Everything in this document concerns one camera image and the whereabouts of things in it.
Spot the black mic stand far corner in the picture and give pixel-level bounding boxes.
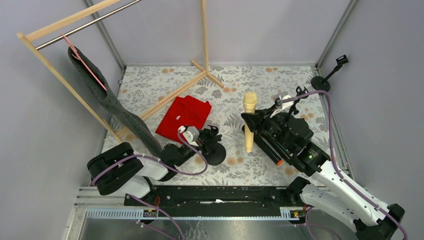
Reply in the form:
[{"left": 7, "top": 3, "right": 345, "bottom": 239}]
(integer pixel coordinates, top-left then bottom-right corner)
[{"left": 310, "top": 54, "right": 349, "bottom": 92}]

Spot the black mic stand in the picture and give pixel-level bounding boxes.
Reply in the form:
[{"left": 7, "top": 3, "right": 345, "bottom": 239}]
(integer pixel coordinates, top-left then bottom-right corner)
[
  {"left": 197, "top": 125, "right": 227, "bottom": 166},
  {"left": 288, "top": 86, "right": 309, "bottom": 116}
]

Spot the dark grey hanging garment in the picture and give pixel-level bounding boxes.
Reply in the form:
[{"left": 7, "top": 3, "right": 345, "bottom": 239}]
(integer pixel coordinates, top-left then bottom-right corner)
[{"left": 67, "top": 47, "right": 163, "bottom": 157}]

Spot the beige microphone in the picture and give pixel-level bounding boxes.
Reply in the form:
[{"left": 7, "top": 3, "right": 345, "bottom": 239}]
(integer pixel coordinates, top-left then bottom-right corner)
[{"left": 242, "top": 92, "right": 258, "bottom": 153}]

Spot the purple cable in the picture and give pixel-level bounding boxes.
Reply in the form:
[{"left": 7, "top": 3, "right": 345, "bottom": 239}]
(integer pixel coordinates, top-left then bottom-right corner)
[
  {"left": 91, "top": 129, "right": 209, "bottom": 187},
  {"left": 281, "top": 90, "right": 409, "bottom": 240}
]

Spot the pink clothes hanger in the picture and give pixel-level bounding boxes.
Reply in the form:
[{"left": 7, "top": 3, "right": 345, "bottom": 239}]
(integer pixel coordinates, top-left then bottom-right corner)
[{"left": 61, "top": 33, "right": 107, "bottom": 92}]

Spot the metal clothes rail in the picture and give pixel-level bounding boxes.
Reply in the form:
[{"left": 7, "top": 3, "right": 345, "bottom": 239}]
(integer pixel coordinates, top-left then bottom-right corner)
[{"left": 35, "top": 0, "right": 142, "bottom": 50}]

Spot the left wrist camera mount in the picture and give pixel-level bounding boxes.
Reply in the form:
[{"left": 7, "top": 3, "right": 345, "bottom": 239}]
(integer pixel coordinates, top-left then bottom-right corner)
[{"left": 178, "top": 125, "right": 200, "bottom": 146}]

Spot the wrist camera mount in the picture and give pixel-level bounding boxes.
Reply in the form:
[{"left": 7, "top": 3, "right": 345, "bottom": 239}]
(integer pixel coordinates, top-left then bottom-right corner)
[
  {"left": 270, "top": 94, "right": 294, "bottom": 118},
  {"left": 178, "top": 125, "right": 200, "bottom": 146}
]

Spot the red folded shirt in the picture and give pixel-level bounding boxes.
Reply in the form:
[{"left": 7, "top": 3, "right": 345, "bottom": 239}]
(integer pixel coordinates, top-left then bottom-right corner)
[{"left": 155, "top": 95, "right": 212, "bottom": 143}]

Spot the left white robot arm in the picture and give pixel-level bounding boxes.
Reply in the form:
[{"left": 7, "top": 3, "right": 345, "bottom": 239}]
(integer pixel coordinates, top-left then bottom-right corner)
[{"left": 86, "top": 142, "right": 208, "bottom": 199}]

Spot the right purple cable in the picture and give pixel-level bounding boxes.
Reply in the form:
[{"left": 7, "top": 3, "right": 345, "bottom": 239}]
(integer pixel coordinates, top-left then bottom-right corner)
[{"left": 281, "top": 90, "right": 409, "bottom": 240}]

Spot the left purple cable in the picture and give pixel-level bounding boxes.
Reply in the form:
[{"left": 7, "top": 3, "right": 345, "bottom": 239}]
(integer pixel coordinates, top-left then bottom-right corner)
[{"left": 91, "top": 129, "right": 209, "bottom": 187}]

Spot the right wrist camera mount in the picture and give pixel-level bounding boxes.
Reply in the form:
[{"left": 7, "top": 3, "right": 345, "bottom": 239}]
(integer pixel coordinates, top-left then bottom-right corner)
[{"left": 270, "top": 94, "right": 294, "bottom": 118}]

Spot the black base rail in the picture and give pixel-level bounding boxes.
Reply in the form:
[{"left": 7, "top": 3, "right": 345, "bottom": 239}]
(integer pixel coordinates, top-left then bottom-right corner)
[{"left": 141, "top": 185, "right": 305, "bottom": 218}]

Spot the black microphone orange tip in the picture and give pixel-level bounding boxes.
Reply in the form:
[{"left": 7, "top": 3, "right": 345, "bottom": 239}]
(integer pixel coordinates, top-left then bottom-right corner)
[{"left": 254, "top": 134, "right": 284, "bottom": 166}]

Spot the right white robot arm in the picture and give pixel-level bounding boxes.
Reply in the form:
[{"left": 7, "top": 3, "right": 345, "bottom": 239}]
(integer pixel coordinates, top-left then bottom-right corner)
[{"left": 241, "top": 110, "right": 405, "bottom": 240}]

